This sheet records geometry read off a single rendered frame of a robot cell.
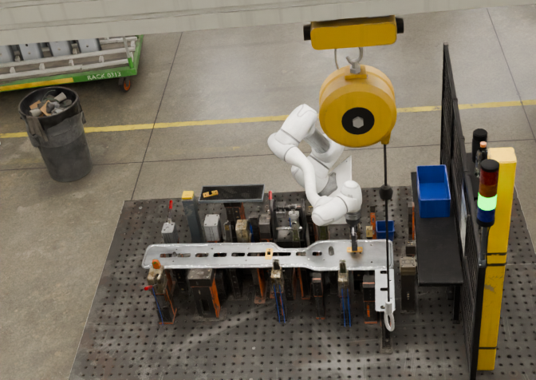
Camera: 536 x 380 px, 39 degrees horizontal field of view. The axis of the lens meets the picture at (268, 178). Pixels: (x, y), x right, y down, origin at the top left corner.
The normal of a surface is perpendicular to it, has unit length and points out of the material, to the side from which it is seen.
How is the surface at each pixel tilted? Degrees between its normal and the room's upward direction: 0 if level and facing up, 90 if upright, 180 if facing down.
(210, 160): 0
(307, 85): 0
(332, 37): 90
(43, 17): 90
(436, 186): 0
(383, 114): 89
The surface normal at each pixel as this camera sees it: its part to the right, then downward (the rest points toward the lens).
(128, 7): -0.06, 0.62
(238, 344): -0.11, -0.78
